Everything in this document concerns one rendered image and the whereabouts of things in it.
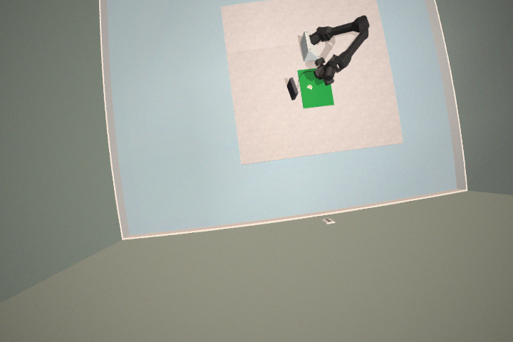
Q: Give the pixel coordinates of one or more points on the black cooling fan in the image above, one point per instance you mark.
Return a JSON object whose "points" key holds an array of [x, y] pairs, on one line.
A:
{"points": [[293, 91]]}

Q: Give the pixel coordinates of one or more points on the green circuit board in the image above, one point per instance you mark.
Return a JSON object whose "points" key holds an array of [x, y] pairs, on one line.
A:
{"points": [[314, 92]]}

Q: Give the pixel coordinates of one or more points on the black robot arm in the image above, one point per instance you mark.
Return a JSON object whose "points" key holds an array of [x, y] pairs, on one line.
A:
{"points": [[360, 25]]}

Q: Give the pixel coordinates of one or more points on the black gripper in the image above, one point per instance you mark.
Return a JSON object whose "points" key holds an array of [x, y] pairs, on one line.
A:
{"points": [[320, 62]]}

